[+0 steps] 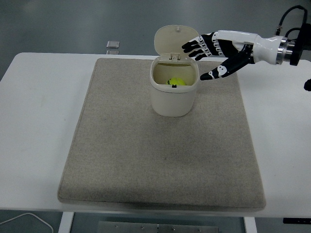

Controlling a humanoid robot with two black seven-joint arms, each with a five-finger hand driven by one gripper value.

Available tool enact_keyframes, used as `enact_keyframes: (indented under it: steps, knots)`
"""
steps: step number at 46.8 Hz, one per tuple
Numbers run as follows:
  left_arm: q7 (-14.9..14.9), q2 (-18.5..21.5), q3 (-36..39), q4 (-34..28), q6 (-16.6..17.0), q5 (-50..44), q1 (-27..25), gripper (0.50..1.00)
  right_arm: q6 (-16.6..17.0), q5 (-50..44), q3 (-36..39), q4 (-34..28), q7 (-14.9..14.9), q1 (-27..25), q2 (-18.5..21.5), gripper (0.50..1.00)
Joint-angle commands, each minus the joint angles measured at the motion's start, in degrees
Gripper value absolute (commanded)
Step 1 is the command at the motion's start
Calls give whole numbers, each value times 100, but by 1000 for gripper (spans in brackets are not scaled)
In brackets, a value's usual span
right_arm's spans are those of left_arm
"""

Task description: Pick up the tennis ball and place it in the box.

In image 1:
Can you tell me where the cream bin with hinged lid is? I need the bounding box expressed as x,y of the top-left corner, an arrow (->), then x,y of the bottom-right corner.
149,24 -> 200,117

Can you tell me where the white cable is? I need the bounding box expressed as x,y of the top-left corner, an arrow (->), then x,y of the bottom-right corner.
0,213 -> 53,233

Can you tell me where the beige felt mat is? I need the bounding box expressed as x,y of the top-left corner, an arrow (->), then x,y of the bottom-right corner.
56,57 -> 266,211

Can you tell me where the black table control panel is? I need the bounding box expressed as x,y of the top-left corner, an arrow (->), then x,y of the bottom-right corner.
283,217 -> 311,224

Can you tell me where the white table leg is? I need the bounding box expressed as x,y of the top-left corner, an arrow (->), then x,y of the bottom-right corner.
58,212 -> 75,233
242,216 -> 258,233

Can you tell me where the white and black hand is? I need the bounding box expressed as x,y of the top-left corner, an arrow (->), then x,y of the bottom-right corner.
181,30 -> 284,81

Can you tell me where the yellow-green tennis ball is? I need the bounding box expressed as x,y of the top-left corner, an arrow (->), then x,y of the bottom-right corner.
166,77 -> 187,86

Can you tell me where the grey metal plate with screws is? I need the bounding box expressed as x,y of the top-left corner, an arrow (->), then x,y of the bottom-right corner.
98,221 -> 220,233

